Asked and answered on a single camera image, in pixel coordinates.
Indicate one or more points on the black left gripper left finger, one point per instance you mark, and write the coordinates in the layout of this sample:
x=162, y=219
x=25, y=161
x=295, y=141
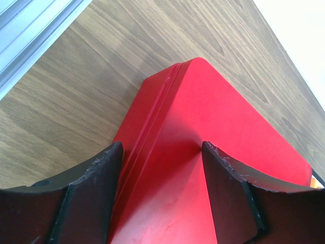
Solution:
x=74, y=206

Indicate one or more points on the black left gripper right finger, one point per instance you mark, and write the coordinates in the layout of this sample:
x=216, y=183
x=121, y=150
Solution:
x=249, y=206

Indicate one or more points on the red box lid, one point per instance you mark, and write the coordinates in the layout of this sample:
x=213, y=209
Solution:
x=169, y=201

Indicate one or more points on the white strawberry print tray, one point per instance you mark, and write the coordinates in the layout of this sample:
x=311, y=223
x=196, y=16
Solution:
x=316, y=181

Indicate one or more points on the red compartment cookie box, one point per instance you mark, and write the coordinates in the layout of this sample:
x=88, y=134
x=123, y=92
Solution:
x=133, y=129

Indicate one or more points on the aluminium frame rail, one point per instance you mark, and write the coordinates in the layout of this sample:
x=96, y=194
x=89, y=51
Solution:
x=28, y=29

